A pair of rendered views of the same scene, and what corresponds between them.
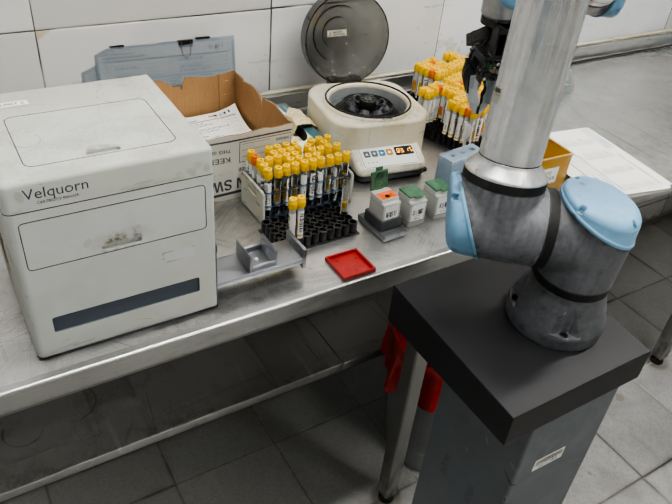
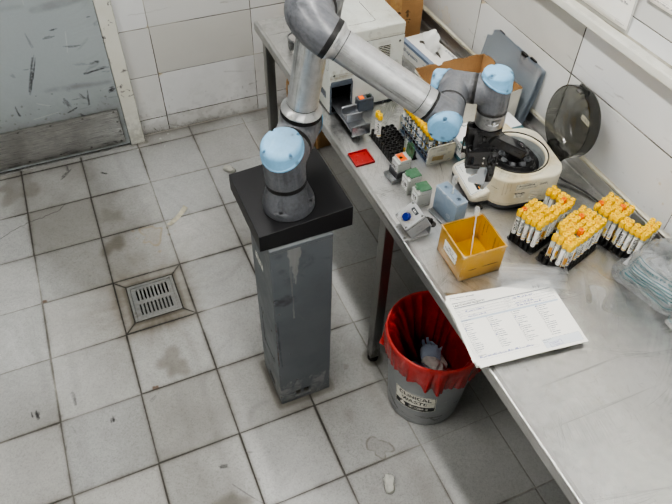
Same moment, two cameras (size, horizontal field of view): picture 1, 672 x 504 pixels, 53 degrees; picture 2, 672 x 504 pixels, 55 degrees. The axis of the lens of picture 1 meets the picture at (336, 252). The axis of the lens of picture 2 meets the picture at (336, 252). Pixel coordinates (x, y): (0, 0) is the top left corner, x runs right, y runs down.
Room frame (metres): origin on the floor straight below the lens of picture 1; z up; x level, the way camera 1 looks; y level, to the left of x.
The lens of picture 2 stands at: (1.19, -1.66, 2.23)
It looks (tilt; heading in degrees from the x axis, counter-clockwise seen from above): 48 degrees down; 100
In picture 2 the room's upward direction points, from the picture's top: 2 degrees clockwise
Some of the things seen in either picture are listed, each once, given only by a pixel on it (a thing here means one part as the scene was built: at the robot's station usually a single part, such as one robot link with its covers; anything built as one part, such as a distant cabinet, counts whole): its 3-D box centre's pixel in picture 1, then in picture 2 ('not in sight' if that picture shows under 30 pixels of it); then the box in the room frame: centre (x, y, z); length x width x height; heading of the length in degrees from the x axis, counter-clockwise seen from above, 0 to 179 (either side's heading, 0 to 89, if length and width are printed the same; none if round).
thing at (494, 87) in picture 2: not in sight; (494, 90); (1.32, -0.26, 1.34); 0.09 x 0.08 x 0.11; 176
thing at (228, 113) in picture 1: (211, 135); (464, 96); (1.28, 0.29, 0.95); 0.29 x 0.25 x 0.15; 34
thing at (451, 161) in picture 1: (458, 173); (449, 205); (1.28, -0.24, 0.92); 0.10 x 0.07 x 0.10; 131
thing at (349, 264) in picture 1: (350, 264); (361, 157); (0.98, -0.03, 0.88); 0.07 x 0.07 x 0.01; 34
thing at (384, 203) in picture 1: (384, 208); (401, 164); (1.11, -0.08, 0.92); 0.05 x 0.04 x 0.06; 36
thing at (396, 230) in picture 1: (382, 220); (400, 171); (1.11, -0.08, 0.89); 0.09 x 0.05 x 0.04; 37
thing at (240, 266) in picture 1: (244, 260); (348, 111); (0.90, 0.15, 0.92); 0.21 x 0.07 x 0.05; 124
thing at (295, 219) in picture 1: (310, 208); (394, 133); (1.07, 0.06, 0.93); 0.17 x 0.09 x 0.11; 125
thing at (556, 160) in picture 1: (524, 164); (470, 247); (1.35, -0.40, 0.93); 0.13 x 0.13 x 0.10; 32
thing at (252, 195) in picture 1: (297, 186); (426, 136); (1.18, 0.09, 0.91); 0.20 x 0.10 x 0.07; 124
